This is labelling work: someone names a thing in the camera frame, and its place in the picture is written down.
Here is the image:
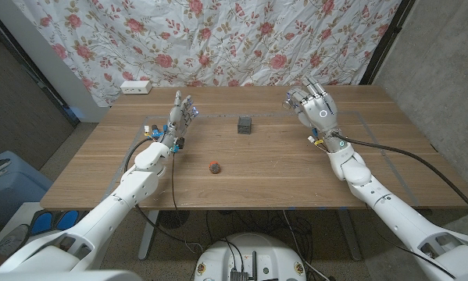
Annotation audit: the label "black backdrop stand pole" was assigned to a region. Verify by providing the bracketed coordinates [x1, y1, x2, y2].
[359, 0, 416, 86]

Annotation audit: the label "round black fan base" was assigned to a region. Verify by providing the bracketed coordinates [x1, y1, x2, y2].
[158, 210, 190, 229]

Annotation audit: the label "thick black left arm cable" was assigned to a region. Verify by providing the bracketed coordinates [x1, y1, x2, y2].
[123, 136, 203, 253]

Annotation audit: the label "dark grey block cube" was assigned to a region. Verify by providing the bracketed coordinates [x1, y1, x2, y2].
[237, 116, 253, 135]

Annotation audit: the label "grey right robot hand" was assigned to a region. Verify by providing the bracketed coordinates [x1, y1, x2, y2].
[282, 75, 341, 137]

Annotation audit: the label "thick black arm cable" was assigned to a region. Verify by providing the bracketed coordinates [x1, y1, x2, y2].
[330, 131, 468, 220]
[123, 136, 203, 253]

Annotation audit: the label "black cable tangle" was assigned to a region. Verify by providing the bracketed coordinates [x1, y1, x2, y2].
[205, 210, 315, 270]

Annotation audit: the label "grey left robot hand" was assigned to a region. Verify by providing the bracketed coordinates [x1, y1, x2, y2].
[165, 90, 200, 152]

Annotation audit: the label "grey table leg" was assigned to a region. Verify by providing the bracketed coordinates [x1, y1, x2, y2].
[337, 209, 363, 261]

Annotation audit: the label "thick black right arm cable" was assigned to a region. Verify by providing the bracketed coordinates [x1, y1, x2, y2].
[330, 131, 468, 220]

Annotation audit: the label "blue black shoes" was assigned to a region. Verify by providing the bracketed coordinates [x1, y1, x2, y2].
[30, 209, 80, 236]

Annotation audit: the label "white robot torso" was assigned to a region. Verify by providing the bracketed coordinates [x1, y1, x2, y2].
[194, 233, 308, 281]

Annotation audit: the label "white table leg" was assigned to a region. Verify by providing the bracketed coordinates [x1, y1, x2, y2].
[138, 209, 160, 261]

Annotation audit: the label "clear glass salt shaker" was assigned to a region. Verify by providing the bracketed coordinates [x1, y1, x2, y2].
[282, 91, 297, 111]

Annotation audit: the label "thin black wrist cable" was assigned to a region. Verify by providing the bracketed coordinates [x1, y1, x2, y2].
[170, 151, 180, 214]

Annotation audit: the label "blue plastic bin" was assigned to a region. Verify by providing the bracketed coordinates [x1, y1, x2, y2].
[0, 151, 54, 227]

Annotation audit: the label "floral backdrop cloth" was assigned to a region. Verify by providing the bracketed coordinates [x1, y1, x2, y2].
[13, 0, 402, 107]

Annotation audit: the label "white power strip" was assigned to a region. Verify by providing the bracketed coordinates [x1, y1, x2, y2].
[120, 80, 153, 95]

